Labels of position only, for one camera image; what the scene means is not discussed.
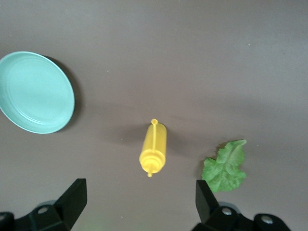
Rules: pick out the green lettuce leaf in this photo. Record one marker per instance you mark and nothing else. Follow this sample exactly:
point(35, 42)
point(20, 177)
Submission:
point(226, 168)

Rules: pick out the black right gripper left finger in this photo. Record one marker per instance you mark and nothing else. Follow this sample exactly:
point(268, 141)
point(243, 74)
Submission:
point(72, 199)

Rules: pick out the mint green round plate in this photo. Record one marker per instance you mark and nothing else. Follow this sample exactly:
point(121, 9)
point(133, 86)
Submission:
point(36, 93)

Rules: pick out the yellow mustard squeeze bottle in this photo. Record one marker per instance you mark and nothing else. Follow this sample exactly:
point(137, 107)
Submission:
point(154, 146)

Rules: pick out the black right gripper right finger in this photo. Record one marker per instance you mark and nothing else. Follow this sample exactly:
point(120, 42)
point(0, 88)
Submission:
point(207, 204)

